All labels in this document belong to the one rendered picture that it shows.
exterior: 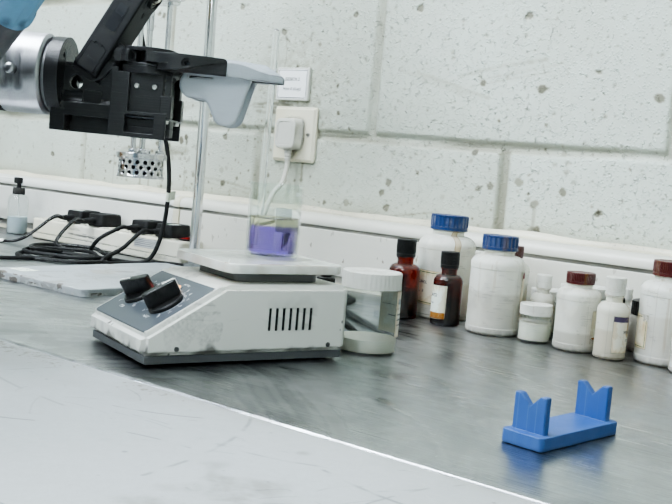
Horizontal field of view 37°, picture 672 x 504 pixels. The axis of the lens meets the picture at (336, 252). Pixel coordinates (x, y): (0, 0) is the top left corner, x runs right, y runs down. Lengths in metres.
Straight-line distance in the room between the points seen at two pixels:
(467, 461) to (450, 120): 0.83
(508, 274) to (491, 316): 0.05
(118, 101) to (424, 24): 0.64
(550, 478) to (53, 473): 0.29
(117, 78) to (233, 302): 0.23
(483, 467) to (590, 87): 0.76
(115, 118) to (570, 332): 0.53
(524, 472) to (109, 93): 0.52
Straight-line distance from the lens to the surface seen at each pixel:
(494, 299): 1.15
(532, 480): 0.63
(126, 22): 0.94
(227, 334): 0.86
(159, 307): 0.86
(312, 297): 0.90
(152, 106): 0.92
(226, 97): 0.92
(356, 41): 1.52
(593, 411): 0.77
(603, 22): 1.32
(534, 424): 0.70
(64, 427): 0.66
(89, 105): 0.95
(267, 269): 0.88
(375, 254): 1.42
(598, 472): 0.67
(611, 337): 1.09
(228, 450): 0.63
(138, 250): 1.67
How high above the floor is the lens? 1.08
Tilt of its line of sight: 5 degrees down
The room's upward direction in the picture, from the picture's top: 5 degrees clockwise
